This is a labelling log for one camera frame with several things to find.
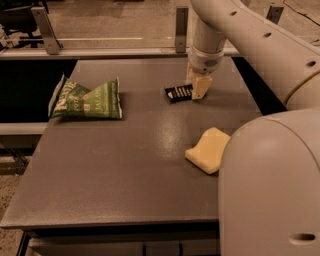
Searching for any middle metal bracket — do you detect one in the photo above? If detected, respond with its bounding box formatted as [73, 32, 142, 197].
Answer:
[175, 6, 189, 53]

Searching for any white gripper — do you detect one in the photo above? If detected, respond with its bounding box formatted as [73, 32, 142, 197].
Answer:
[186, 46, 224, 100]

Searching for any yellow sponge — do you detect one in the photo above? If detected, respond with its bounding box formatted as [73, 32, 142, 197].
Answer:
[185, 127, 230, 175]

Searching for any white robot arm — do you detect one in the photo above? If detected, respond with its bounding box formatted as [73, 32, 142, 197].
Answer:
[191, 0, 320, 256]

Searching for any left metal bracket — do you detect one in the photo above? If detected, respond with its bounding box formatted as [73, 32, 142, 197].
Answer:
[31, 7, 62, 55]

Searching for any metal bracket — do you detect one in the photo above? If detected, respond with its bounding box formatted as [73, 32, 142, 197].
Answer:
[175, 6, 189, 53]
[266, 5, 284, 24]
[31, 7, 62, 55]

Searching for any black office chair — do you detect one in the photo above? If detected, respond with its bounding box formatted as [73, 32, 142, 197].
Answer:
[0, 0, 48, 48]

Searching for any aluminium rail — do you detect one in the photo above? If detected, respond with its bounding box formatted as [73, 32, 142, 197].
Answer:
[0, 46, 241, 61]

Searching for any green chips bag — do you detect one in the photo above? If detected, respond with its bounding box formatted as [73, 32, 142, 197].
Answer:
[48, 75, 122, 119]

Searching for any right metal bracket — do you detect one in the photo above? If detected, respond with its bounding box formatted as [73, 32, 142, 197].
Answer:
[266, 5, 284, 24]

